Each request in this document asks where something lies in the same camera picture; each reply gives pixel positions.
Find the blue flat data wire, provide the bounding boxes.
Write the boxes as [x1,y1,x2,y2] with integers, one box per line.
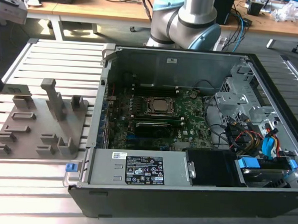
[261,124,282,161]

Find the wooden desk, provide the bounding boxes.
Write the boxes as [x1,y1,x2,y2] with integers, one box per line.
[23,0,298,38]

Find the black plastic fan shroud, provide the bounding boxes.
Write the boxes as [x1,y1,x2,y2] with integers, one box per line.
[182,147,249,189]

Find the blue hanging cable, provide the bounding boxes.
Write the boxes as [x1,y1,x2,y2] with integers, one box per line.
[231,13,248,53]

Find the clear crumpled plastic bags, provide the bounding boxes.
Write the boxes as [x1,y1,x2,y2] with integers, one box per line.
[270,0,298,28]

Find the green motherboard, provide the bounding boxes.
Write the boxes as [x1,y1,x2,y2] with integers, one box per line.
[104,83,217,155]

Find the silver metal drive cage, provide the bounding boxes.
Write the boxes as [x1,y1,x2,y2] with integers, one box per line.
[212,62,289,142]

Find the black open PC case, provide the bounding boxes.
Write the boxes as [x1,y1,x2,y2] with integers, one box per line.
[66,42,298,224]

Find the grey power supply box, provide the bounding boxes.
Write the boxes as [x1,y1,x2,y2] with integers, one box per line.
[77,145,195,194]

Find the hard disk in blue carrier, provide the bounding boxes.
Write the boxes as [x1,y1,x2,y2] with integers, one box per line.
[234,156,298,190]

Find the CPU socket with silver CPU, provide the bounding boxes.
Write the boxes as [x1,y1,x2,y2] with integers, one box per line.
[141,95,180,116]

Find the white power strip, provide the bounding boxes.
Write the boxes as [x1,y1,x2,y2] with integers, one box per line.
[214,35,228,52]

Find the black graphics card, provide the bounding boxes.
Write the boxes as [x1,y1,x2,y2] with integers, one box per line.
[134,120,172,139]

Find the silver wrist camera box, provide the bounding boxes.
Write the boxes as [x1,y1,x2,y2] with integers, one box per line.
[0,0,29,26]

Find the red and yellow wire bundle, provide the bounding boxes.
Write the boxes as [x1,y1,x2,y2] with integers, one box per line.
[233,129,264,151]

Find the small black device box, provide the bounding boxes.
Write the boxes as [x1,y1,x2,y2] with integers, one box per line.
[246,0,265,16]

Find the grey parts rack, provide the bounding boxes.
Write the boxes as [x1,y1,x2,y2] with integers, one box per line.
[0,75,91,164]

